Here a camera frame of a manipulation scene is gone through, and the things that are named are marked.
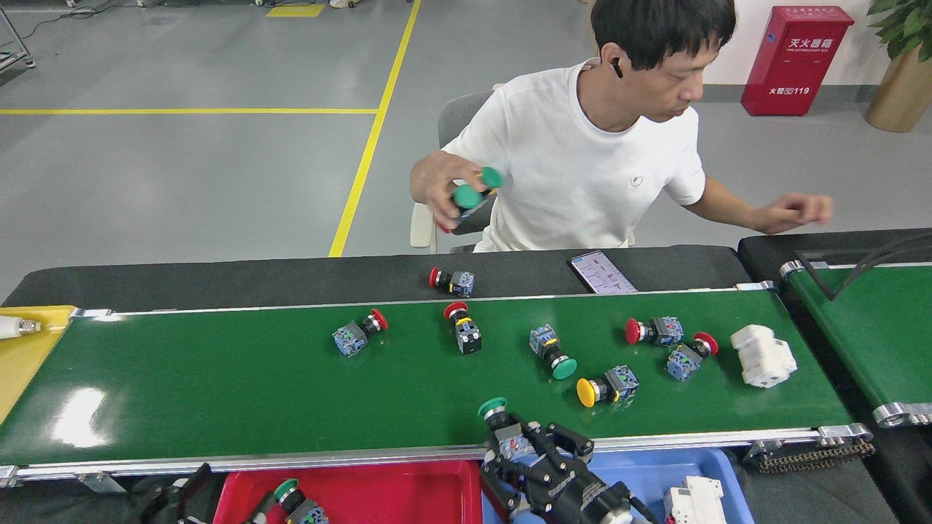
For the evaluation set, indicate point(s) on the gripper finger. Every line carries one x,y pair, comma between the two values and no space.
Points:
263,511
186,502

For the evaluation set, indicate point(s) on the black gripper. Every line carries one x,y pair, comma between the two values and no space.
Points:
582,502

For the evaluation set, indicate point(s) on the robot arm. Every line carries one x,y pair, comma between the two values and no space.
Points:
620,519

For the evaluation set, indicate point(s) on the person's left forearm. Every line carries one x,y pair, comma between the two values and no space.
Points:
735,215

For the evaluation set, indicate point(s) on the long green conveyor belt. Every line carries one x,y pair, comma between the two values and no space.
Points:
218,393

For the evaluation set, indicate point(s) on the yellow plastic tray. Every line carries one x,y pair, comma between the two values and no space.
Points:
25,371

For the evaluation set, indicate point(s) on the short green conveyor belt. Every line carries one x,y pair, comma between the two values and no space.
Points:
874,342

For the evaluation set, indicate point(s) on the person's right hand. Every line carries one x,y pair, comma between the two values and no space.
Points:
437,185

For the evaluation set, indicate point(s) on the person's left hand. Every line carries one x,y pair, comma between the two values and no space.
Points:
797,209

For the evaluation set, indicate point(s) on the blue plastic bin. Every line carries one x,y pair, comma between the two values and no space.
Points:
633,469

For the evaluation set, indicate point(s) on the red plastic bin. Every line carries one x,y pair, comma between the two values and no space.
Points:
393,498

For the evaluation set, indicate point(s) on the smartphone with lit screen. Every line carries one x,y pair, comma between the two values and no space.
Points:
603,273

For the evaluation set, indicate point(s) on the white sensor with metal tip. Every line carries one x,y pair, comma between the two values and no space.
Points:
11,327

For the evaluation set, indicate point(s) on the person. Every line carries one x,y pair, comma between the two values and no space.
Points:
582,160

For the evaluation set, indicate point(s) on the grey office chair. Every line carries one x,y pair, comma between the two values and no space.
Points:
459,116

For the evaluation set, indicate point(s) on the black earbud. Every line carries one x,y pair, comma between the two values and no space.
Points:
617,69

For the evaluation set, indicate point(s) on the red fire extinguisher box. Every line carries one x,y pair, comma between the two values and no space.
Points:
794,65

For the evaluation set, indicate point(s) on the white shoe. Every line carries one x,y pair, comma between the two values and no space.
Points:
342,4

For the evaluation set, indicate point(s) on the gold plant pot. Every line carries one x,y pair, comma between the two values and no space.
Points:
899,94

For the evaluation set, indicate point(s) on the green potted plant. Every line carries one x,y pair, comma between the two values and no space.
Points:
903,22

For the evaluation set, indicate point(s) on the yellow mushroom push button switch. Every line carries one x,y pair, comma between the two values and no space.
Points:
620,382

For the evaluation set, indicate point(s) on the black conveyor guide frame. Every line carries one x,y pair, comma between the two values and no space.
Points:
815,276

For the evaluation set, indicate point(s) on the metal trolley frame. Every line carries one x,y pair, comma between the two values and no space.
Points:
29,62

